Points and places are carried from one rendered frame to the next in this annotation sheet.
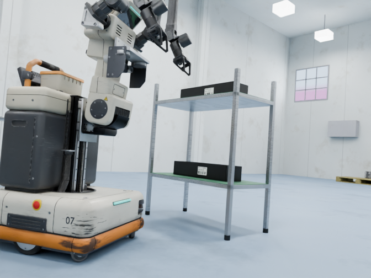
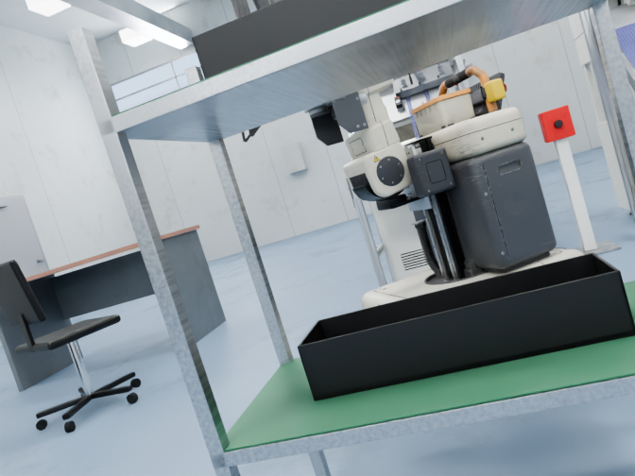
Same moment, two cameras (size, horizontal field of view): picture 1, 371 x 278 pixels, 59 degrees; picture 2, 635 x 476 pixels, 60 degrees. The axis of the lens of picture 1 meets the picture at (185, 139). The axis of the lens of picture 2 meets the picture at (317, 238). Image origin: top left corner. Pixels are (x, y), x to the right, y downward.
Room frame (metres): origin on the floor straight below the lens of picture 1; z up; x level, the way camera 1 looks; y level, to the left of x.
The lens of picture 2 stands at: (3.32, -0.90, 0.73)
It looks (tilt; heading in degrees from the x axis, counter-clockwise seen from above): 4 degrees down; 147
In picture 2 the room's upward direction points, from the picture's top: 17 degrees counter-clockwise
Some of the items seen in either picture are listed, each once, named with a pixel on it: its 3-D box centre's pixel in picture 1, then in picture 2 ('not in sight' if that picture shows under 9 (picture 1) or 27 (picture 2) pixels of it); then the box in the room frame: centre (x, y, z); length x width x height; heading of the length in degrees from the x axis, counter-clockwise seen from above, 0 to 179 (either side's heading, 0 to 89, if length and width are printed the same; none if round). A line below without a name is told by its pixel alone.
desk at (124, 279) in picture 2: not in sight; (110, 306); (-0.99, -0.04, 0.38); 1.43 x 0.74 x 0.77; 42
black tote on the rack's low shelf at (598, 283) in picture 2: (205, 170); (454, 326); (2.56, -0.17, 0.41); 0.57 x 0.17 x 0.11; 42
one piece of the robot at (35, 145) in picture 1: (61, 134); (458, 188); (1.87, 0.71, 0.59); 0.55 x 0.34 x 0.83; 163
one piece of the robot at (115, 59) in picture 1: (126, 63); (336, 109); (1.76, 0.35, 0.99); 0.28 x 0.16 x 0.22; 163
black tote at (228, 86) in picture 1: (212, 94); (357, 20); (2.55, -0.18, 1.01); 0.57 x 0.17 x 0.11; 41
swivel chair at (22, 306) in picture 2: not in sight; (68, 332); (0.22, -0.52, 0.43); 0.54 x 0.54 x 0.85
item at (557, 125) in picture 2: not in sight; (572, 180); (1.63, 1.83, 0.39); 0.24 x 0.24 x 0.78; 42
